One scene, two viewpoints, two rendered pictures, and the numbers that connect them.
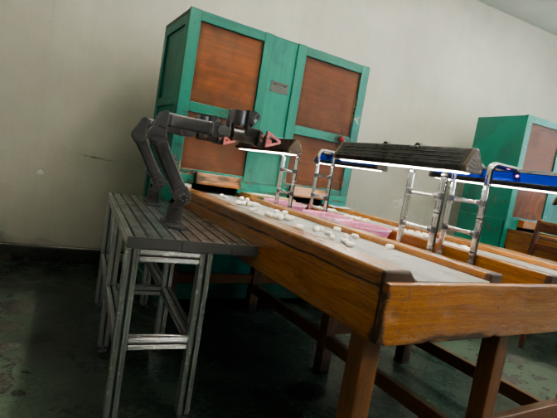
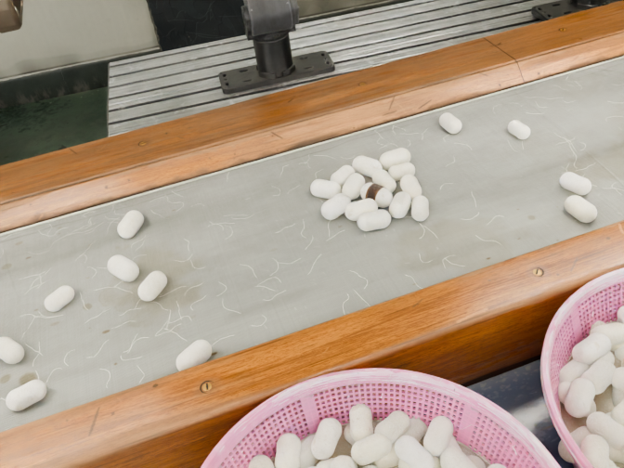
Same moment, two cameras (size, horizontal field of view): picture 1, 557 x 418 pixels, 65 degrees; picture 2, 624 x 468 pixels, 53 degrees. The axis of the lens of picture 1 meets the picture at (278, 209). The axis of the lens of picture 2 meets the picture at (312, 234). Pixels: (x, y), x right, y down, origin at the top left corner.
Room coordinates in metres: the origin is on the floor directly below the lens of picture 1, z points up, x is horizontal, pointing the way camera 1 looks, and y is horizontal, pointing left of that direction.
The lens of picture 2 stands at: (2.06, -0.56, 1.17)
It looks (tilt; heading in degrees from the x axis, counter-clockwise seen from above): 41 degrees down; 107
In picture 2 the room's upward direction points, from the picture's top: 8 degrees counter-clockwise
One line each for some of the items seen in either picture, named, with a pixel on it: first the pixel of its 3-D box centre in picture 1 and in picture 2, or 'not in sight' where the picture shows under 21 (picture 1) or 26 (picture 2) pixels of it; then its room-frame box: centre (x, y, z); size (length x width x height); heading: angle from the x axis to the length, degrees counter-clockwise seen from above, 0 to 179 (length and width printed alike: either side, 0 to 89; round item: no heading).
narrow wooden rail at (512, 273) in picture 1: (370, 234); not in sight; (2.21, -0.48, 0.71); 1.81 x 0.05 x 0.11; 31
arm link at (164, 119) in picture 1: (188, 132); not in sight; (1.75, 0.40, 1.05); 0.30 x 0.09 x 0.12; 115
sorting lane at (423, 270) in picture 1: (287, 222); (348, 222); (1.95, -0.05, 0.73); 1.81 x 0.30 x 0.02; 31
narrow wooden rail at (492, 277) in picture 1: (318, 230); (422, 351); (2.04, -0.20, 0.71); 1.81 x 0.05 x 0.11; 31
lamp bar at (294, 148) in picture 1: (266, 144); not in sight; (2.35, 0.12, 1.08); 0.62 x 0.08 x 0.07; 31
